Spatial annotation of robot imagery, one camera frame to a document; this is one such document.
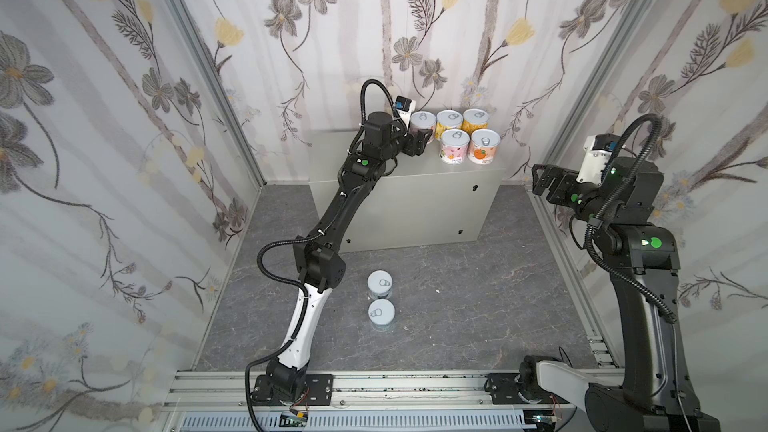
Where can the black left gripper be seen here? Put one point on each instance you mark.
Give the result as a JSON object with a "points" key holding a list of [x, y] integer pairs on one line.
{"points": [[414, 142]]}

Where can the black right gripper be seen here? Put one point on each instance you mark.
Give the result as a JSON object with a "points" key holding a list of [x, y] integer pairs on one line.
{"points": [[553, 183]]}

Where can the purple label can front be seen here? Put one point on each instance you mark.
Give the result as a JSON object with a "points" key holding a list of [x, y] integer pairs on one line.
{"points": [[423, 121]]}

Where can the pink label can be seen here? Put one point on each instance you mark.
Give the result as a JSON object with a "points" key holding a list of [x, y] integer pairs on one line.
{"points": [[454, 146]]}

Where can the yellow white label can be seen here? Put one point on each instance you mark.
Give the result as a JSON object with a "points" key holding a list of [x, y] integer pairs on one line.
{"points": [[448, 120]]}

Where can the orange persimmon label can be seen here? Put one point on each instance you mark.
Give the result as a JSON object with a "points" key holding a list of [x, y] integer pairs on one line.
{"points": [[483, 146]]}

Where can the blue label can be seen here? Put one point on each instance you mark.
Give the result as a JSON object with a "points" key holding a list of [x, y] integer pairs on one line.
{"points": [[381, 313], [380, 283]]}

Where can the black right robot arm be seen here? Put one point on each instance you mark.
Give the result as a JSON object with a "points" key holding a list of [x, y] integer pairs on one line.
{"points": [[613, 194]]}

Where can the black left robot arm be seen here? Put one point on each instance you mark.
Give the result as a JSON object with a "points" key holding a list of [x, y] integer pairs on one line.
{"points": [[382, 136]]}

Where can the grey metal cabinet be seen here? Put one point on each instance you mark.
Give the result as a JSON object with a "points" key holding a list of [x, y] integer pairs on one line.
{"points": [[425, 202]]}

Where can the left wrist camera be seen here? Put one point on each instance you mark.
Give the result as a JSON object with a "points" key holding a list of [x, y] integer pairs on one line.
{"points": [[405, 107]]}

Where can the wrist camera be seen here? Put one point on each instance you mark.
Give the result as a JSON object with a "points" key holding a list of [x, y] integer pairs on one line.
{"points": [[598, 151], [405, 107]]}

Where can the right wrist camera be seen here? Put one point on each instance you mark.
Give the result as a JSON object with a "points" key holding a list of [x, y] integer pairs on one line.
{"points": [[598, 151]]}

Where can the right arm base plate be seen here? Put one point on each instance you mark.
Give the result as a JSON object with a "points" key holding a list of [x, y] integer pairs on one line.
{"points": [[510, 389]]}

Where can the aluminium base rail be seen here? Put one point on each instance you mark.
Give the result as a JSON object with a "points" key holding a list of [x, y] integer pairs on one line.
{"points": [[352, 390]]}

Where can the white slotted cable duct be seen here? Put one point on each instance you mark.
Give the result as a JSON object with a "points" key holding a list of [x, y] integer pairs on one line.
{"points": [[440, 420]]}

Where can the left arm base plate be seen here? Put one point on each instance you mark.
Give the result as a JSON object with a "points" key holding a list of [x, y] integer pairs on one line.
{"points": [[312, 390]]}

